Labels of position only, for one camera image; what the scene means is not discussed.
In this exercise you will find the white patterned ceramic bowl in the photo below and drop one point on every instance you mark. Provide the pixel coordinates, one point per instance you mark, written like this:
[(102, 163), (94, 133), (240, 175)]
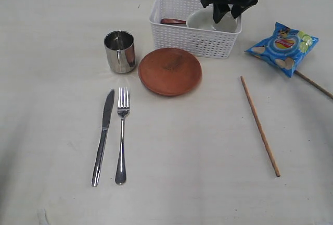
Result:
[(203, 20)]

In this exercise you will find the brown wooden spoon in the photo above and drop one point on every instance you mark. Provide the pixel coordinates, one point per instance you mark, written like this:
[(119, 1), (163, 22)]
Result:
[(171, 21)]

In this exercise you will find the blue chips snack bag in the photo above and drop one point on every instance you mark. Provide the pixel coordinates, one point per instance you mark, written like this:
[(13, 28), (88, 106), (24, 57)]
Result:
[(285, 48)]

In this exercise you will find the brown wooden chopstick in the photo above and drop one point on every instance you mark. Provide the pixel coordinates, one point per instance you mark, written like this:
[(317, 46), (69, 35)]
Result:
[(311, 82), (260, 128)]

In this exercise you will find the brown round wooden plate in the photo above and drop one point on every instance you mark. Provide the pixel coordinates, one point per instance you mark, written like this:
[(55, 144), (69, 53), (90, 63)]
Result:
[(170, 71)]

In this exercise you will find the clear faceted glass cup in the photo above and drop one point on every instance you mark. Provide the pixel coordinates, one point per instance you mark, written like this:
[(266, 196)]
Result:
[(119, 47)]

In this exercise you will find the silver metal fork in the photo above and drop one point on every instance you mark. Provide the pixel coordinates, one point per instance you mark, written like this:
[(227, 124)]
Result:
[(123, 110)]

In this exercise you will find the silver table knife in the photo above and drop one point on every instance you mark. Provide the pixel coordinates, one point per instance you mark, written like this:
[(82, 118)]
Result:
[(107, 111)]

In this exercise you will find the white perforated plastic basket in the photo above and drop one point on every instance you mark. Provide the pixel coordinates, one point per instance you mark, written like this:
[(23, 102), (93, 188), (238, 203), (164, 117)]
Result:
[(200, 42)]

